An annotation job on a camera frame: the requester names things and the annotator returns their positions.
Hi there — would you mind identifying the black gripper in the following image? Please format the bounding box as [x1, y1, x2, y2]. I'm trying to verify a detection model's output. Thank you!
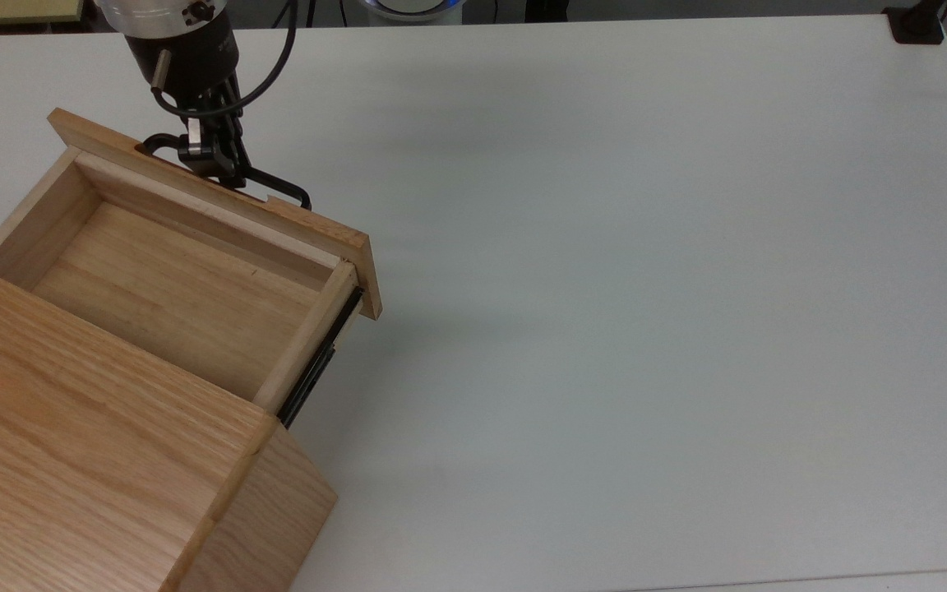
[126, 20, 249, 191]

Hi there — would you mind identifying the black metal drawer handle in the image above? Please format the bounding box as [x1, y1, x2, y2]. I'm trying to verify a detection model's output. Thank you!
[137, 132, 313, 211]

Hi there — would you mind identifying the wooden sliding drawer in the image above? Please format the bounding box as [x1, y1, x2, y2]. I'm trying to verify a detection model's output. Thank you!
[0, 107, 383, 416]

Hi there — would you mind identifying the wooden oak drawer cabinet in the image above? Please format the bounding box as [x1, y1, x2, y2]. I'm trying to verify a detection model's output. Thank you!
[0, 252, 339, 592]

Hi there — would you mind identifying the yellow background table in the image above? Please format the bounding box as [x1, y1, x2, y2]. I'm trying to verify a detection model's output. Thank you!
[0, 0, 85, 26]

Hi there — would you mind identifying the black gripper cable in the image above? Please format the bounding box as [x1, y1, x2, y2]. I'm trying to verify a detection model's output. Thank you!
[149, 0, 301, 117]

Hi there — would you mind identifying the black metal drawer slide rail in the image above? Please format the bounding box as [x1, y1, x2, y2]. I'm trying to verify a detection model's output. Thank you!
[275, 285, 365, 431]

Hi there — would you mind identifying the black table clamp mount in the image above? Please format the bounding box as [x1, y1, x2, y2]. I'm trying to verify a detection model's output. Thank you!
[882, 0, 946, 45]

